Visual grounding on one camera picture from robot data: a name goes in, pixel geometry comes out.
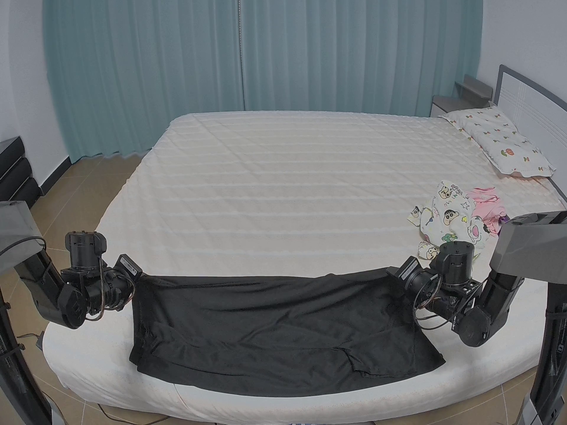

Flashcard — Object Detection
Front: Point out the bed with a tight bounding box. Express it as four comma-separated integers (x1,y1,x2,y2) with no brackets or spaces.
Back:
42,64,567,420

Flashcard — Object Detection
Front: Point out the purple garment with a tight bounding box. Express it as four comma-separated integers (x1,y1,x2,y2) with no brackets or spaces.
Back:
486,211,511,238

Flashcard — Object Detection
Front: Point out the black chest of drawers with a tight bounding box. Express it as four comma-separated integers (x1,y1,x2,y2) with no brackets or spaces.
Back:
0,136,40,207

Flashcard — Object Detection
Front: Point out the white printed garment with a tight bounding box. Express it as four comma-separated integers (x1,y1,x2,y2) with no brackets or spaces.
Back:
408,181,492,261

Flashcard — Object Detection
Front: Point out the white printed pillow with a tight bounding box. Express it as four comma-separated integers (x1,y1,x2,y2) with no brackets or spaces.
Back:
439,107,557,179

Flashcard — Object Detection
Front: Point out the black T-shirt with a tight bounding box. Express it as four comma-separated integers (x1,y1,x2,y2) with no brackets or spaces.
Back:
128,267,446,388

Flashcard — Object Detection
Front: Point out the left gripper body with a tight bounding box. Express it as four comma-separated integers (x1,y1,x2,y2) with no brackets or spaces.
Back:
101,255,143,311

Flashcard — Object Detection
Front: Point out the grey bedside table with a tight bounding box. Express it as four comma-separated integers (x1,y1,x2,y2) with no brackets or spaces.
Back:
431,73,493,117

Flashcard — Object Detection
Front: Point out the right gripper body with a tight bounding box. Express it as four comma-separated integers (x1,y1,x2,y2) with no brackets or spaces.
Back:
387,257,439,306

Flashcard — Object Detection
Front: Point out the pink garment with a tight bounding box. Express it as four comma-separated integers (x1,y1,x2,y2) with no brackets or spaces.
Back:
470,187,508,233

